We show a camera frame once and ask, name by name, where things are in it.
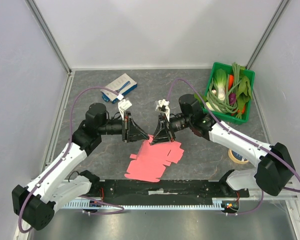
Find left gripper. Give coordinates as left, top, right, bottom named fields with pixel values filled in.
left=97, top=110, right=149, bottom=142

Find pink paper box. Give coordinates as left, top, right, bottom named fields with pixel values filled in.
left=124, top=135, right=184, bottom=183

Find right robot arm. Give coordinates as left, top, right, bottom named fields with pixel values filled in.
left=151, top=94, right=295, bottom=197

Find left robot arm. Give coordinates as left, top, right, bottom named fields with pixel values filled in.
left=12, top=103, right=150, bottom=233

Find blue razor box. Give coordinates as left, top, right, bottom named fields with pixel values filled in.
left=100, top=73, right=138, bottom=104

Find toy green beans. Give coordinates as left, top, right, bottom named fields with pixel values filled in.
left=205, top=62, right=244, bottom=115

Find masking tape roll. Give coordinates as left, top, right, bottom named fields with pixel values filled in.
left=228, top=149, right=249, bottom=165

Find toy bok choy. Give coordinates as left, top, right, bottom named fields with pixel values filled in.
left=206, top=69, right=227, bottom=113

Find toy carrot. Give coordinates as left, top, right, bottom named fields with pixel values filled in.
left=228, top=74, right=234, bottom=90

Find toy spinach leaf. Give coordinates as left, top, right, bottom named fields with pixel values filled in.
left=235, top=75, right=252, bottom=111

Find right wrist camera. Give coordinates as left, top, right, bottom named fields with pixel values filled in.
left=155, top=99, right=170, bottom=113

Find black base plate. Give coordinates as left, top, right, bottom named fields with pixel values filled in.
left=87, top=179, right=250, bottom=206

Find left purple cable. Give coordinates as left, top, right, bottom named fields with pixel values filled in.
left=17, top=86, right=125, bottom=234

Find purple cable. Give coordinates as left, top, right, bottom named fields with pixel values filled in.
left=166, top=78, right=300, bottom=216
left=17, top=86, right=125, bottom=234

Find slotted cable duct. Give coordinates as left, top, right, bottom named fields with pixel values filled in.
left=62, top=198, right=256, bottom=210

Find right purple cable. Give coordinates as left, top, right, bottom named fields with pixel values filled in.
left=166, top=78, right=300, bottom=216

